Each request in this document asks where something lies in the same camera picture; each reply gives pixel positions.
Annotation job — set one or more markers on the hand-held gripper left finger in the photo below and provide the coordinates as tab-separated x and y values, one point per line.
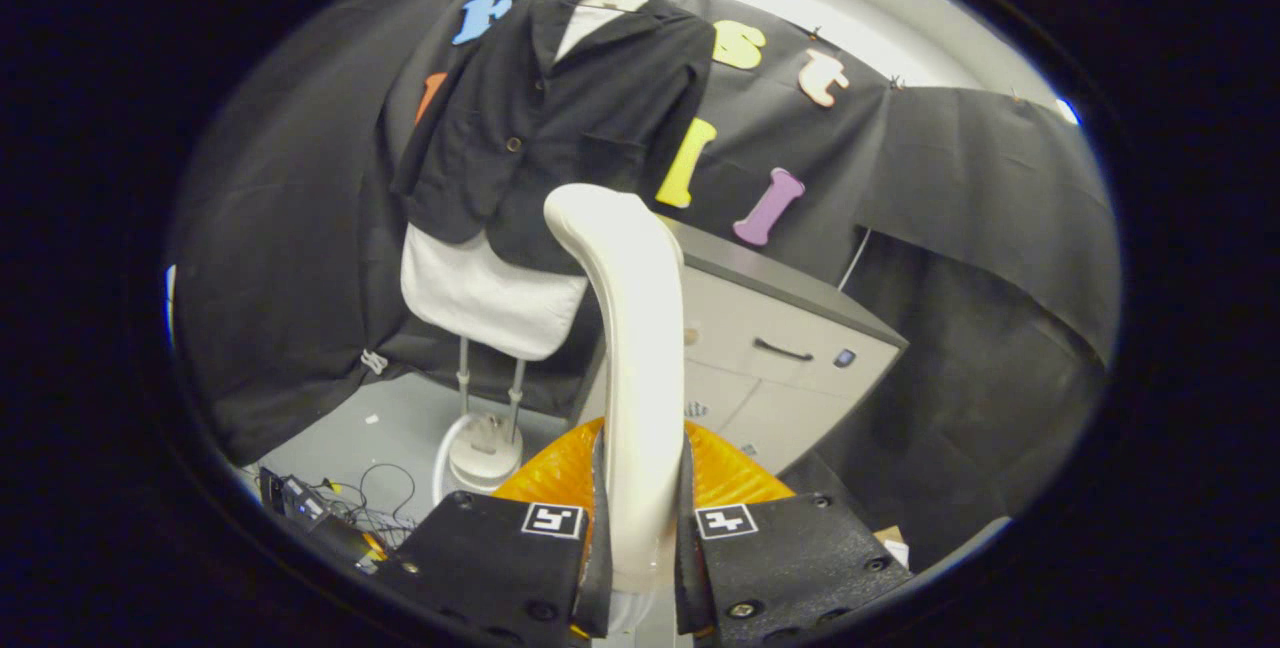
598	568

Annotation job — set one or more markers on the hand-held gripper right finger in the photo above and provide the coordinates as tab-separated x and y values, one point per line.
690	568

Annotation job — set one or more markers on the white garment steamer base with poles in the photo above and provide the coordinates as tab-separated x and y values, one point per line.
485	458

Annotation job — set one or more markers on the black suit jacket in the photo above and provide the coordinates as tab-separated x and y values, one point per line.
560	118

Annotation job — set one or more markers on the small cardboard box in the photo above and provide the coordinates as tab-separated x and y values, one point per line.
890	536

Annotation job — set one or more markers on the grey cabinet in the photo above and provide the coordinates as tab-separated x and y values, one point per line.
740	318

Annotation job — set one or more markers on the small cabinet lock panel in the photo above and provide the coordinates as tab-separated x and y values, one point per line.
845	358

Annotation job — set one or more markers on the black electronic box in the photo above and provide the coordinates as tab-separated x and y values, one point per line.
300	503

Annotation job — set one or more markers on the black backdrop cloth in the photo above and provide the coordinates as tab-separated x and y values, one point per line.
980	178

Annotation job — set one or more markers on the row of black cloth clips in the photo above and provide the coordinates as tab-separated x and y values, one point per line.
897	82

